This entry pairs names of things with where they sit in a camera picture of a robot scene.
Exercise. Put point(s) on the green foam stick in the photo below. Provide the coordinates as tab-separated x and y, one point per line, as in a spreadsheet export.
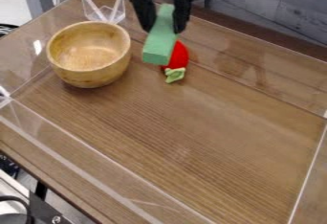
162	38

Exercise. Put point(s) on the brown wooden bowl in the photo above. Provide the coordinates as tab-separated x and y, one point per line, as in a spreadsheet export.
90	53

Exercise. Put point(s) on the red toy strawberry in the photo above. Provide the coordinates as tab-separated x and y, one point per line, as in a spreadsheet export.
177	67

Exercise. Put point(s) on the black metal table leg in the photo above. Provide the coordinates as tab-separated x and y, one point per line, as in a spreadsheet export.
41	191

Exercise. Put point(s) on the clear acrylic corner bracket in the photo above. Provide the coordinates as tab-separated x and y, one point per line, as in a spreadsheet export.
105	13

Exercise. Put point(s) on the clear acrylic enclosure wall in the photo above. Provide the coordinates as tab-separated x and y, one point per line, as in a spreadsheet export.
225	148

